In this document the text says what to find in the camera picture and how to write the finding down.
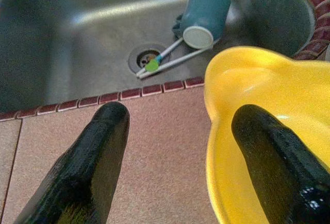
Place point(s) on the yellow plastic bowl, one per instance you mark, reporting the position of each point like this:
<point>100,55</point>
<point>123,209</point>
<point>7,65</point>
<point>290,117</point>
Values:
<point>257,79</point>

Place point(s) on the steel sink basin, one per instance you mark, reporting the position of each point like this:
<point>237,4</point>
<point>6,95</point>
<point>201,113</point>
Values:
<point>64,41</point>

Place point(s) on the green chopstick connector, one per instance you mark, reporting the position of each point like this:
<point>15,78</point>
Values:
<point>152,65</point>

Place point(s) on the steel sink drain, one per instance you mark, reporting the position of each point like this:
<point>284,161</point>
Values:
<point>140,54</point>

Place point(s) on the teal ceramic mug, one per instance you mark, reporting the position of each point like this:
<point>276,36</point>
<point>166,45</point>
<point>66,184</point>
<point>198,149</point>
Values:
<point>206,7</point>

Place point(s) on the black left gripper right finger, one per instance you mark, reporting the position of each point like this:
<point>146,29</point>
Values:
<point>283,172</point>

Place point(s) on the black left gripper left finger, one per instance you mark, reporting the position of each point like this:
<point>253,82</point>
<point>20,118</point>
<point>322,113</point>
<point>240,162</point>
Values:
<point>85,162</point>

